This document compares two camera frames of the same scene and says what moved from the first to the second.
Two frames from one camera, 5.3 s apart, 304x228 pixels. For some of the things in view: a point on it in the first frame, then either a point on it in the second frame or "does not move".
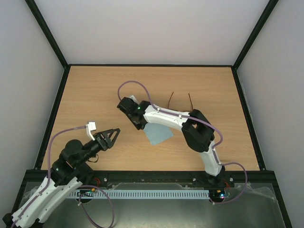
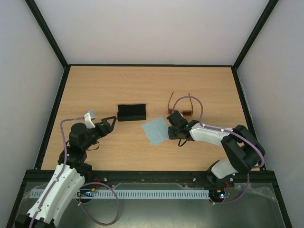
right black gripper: x=134 y=119 → x=174 y=132
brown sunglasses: x=179 y=110 does not move
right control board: x=216 y=195 does not move
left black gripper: x=105 y=133 → x=109 y=128
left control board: x=87 y=193 does not move
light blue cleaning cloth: x=157 y=133 does not move
